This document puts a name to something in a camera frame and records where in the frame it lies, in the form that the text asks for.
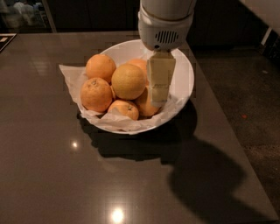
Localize orange at back left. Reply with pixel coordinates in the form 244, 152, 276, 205
86, 54, 116, 83

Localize white crumpled paper liner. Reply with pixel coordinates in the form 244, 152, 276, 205
58, 51, 183, 133

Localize orange at front right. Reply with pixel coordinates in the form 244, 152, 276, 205
134, 87, 160, 117

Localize cluttered shelf behind glass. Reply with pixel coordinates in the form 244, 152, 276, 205
0, 0, 56, 33

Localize dark tray at table corner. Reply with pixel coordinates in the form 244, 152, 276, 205
0, 33, 17, 52

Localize small front orange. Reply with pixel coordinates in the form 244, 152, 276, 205
108, 100, 139, 121

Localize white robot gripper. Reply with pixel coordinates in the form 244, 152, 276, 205
138, 3, 194, 107

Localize orange at front left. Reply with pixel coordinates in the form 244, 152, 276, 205
80, 78, 113, 113

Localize yellowish orange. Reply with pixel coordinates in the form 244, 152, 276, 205
111, 64, 146, 100

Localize orange at back right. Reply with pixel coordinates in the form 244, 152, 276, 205
127, 59, 149, 85

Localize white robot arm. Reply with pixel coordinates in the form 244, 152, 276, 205
138, 0, 197, 107

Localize white ceramic bowl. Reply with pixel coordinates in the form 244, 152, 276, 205
77, 39, 194, 135

